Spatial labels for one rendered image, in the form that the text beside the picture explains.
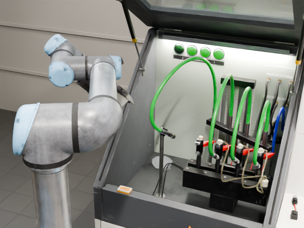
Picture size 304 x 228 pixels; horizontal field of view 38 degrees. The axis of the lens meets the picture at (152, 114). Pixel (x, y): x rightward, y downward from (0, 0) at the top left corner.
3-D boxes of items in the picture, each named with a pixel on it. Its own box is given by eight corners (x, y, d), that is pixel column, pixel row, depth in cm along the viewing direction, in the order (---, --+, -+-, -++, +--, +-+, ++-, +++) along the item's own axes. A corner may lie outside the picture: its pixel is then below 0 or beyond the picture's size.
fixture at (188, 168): (181, 200, 188) (182, 169, 181) (188, 187, 196) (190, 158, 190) (262, 221, 176) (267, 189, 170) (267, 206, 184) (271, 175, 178)
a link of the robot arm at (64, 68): (84, 66, 131) (85, 48, 140) (45, 67, 130) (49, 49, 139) (86, 88, 136) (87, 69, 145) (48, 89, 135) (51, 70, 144)
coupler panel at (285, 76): (254, 134, 195) (263, 67, 182) (256, 130, 198) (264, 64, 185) (285, 140, 191) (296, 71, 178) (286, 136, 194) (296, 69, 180)
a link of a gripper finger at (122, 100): (125, 114, 159) (106, 99, 155) (135, 101, 160) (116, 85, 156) (129, 115, 156) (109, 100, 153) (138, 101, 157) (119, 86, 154)
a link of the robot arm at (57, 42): (40, 56, 140) (43, 43, 147) (67, 77, 146) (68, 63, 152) (57, 40, 137) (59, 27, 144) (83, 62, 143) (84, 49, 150)
